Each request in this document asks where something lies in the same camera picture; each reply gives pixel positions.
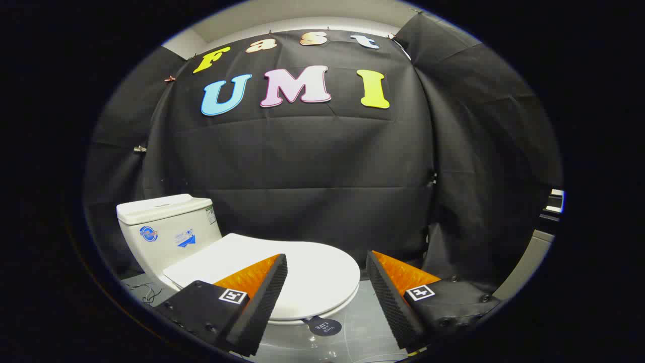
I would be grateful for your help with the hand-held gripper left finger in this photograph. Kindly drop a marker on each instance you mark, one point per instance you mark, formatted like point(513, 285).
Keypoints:
point(262, 312)

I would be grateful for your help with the white black striped panel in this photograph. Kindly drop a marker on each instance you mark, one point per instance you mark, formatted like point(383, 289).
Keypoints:
point(554, 201)

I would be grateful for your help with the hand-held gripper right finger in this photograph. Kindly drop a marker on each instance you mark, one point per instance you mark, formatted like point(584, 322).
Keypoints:
point(390, 307)

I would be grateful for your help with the white toilet lid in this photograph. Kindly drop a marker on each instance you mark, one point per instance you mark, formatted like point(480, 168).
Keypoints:
point(312, 272)

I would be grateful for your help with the black backdrop cloth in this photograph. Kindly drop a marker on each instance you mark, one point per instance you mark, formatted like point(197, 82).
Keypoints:
point(312, 161)

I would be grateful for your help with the white ceramic toilet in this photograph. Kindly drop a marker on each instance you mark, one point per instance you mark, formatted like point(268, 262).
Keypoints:
point(166, 242)

